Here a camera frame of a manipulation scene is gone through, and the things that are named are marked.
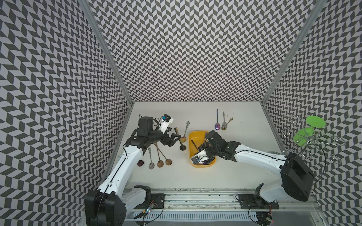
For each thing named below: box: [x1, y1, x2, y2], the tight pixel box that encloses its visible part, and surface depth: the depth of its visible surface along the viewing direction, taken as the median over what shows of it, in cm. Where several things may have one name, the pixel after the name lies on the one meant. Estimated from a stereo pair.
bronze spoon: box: [153, 142, 164, 168], surface depth 88 cm
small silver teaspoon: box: [148, 146, 155, 170], surface depth 87 cm
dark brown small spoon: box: [137, 160, 145, 167], surface depth 88 cm
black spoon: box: [173, 127, 187, 151], surface depth 95 cm
